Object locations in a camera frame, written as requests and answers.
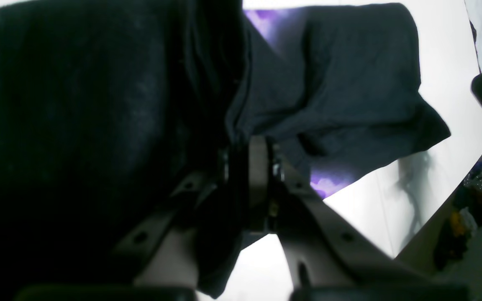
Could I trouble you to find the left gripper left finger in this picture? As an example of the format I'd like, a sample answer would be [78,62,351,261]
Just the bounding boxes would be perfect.
[111,142,231,289]

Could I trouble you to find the black T-shirt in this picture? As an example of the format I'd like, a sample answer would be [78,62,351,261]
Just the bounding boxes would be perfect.
[0,0,450,301]

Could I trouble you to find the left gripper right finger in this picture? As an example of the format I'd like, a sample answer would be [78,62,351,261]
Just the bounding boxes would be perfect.
[249,136,427,289]

